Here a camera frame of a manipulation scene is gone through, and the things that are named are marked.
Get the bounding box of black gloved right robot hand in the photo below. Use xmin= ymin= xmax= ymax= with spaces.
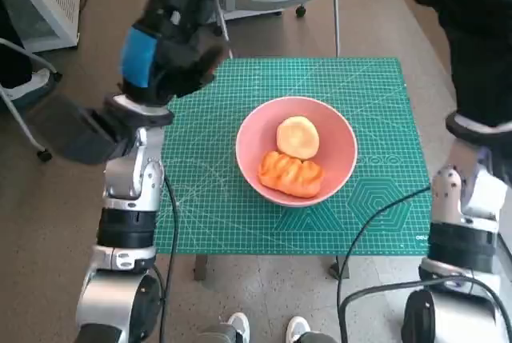
xmin=412 ymin=0 xmax=512 ymax=128

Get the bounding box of bare left robot hand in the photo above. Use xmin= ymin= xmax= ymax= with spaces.
xmin=119 ymin=0 xmax=225 ymax=106

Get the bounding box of pale round toy bread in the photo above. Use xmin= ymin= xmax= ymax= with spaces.
xmin=276 ymin=116 xmax=320 ymax=160

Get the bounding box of orange braided toy bread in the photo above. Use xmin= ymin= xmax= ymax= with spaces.
xmin=258 ymin=150 xmax=324 ymax=199

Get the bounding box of pink bowl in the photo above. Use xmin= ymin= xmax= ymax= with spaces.
xmin=235 ymin=96 xmax=358 ymax=209

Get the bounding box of grey chair with metal legs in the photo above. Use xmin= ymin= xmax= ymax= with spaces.
xmin=0 ymin=37 xmax=64 ymax=162

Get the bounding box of black jacket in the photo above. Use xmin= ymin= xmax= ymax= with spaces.
xmin=0 ymin=0 xmax=34 ymax=90

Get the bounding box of green cutting mat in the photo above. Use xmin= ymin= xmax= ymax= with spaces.
xmin=154 ymin=57 xmax=433 ymax=257

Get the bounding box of black table leg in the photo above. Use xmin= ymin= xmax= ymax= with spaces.
xmin=330 ymin=255 xmax=351 ymax=280
xmin=194 ymin=255 xmax=208 ymax=282

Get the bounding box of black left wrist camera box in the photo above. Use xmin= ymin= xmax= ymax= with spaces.
xmin=50 ymin=93 xmax=135 ymax=165

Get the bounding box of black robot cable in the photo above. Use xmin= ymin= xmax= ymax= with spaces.
xmin=337 ymin=185 xmax=432 ymax=343
xmin=154 ymin=177 xmax=179 ymax=343
xmin=339 ymin=274 xmax=499 ymax=343

